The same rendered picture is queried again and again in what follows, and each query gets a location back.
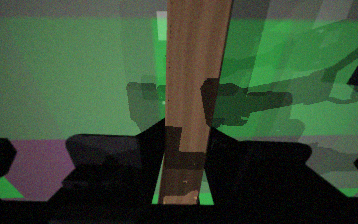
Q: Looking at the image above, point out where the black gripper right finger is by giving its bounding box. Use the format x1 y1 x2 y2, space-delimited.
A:
204 126 312 205

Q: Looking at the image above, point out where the brown wooden side rail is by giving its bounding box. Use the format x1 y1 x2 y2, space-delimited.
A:
164 0 234 205

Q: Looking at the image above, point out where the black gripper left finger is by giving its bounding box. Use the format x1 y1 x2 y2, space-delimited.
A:
66 118 165 204

